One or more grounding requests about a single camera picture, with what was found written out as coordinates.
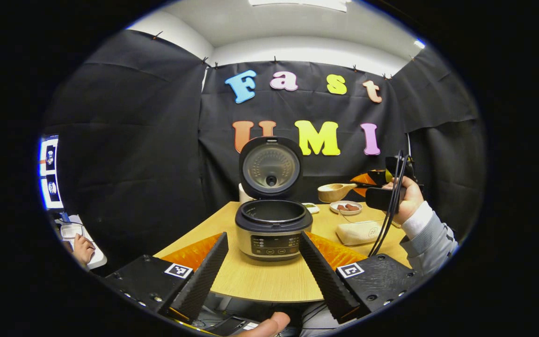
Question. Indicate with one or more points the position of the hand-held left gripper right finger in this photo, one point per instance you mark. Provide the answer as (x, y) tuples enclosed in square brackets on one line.
[(323, 276)]

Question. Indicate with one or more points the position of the wooden spoon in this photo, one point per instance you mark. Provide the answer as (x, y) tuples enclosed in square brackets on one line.
[(332, 192)]

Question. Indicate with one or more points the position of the black and steel rice cooker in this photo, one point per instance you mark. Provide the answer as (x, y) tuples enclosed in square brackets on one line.
[(272, 243)]

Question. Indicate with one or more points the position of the white toaster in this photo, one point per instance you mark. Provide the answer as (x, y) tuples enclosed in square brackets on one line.
[(242, 194)]

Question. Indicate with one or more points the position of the small white divided dish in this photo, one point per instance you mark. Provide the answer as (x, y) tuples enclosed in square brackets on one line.
[(311, 208)]

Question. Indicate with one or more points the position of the white round plate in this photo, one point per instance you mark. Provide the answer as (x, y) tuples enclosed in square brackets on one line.
[(344, 212)]

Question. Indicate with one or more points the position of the person's grey clothing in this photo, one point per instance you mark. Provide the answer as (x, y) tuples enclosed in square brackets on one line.
[(314, 323)]

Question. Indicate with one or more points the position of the clear box of rice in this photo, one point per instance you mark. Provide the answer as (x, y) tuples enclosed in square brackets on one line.
[(356, 234)]

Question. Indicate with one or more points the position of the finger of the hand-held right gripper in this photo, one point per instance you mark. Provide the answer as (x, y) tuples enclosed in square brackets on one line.
[(360, 191), (375, 177)]

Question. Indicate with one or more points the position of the black backdrop cloth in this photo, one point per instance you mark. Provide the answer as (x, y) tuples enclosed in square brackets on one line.
[(134, 164)]

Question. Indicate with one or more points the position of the white desk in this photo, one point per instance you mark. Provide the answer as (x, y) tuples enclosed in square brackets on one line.
[(97, 260)]

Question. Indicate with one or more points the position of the ceiling light panel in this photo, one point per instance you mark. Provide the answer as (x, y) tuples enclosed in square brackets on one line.
[(297, 3)]

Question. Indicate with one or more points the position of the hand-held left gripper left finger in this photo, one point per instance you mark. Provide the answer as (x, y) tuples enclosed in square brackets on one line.
[(201, 281)]

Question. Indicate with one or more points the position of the computer monitor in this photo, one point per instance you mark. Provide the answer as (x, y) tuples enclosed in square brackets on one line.
[(49, 159)]

